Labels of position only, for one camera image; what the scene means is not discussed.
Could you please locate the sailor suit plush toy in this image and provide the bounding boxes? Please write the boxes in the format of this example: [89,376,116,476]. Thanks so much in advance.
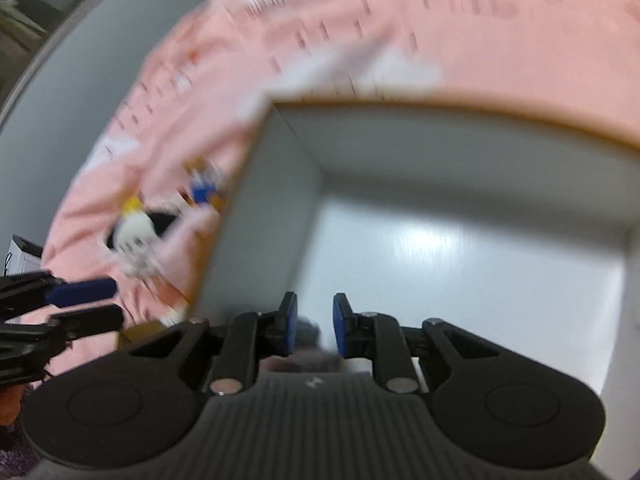
[181,157,230,209]

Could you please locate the pink cloud print blanket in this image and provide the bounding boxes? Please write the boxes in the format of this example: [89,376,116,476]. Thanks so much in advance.
[39,0,640,378]

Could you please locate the white plush toy black hat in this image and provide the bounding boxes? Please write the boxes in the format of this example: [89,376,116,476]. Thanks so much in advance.
[104,204,197,328]

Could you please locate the white cardboard box brown rim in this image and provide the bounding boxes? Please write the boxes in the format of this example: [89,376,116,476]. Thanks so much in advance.
[192,95,640,411]

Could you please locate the small white box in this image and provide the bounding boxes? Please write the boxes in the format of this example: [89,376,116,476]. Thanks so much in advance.
[9,234,46,274]

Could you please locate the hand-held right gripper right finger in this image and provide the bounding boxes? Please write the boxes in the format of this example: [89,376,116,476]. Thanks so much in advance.
[333,292,541,394]

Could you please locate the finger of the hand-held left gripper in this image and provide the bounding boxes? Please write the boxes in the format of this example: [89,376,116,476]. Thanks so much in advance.
[0,270,119,317]
[46,306,125,343]

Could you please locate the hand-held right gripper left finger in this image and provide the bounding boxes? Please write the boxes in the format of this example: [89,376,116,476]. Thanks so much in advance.
[130,291,299,395]

